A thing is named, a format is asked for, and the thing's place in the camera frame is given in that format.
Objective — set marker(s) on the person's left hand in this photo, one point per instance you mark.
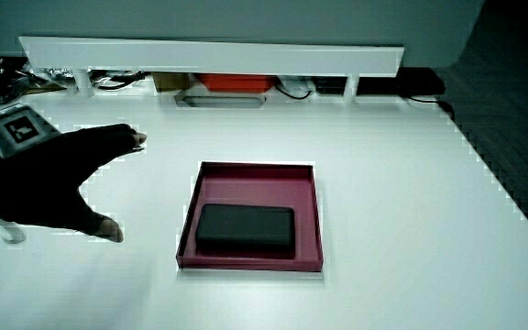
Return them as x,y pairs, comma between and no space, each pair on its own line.
48,179

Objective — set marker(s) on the black rectangular battery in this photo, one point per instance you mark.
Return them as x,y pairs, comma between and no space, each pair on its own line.
245,227

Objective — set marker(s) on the maroon square plate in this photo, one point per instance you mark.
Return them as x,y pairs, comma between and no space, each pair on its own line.
255,183

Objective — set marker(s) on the brown cardboard box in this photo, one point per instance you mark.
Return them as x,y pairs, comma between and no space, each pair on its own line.
171,81

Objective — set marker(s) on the white raised shelf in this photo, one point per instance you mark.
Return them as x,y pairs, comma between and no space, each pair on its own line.
209,56

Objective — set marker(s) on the orange box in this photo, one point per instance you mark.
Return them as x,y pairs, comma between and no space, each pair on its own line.
236,82

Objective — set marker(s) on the white adapter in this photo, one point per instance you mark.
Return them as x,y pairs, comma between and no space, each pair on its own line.
293,83

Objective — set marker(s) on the black flat device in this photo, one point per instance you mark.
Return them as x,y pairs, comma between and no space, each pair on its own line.
401,81

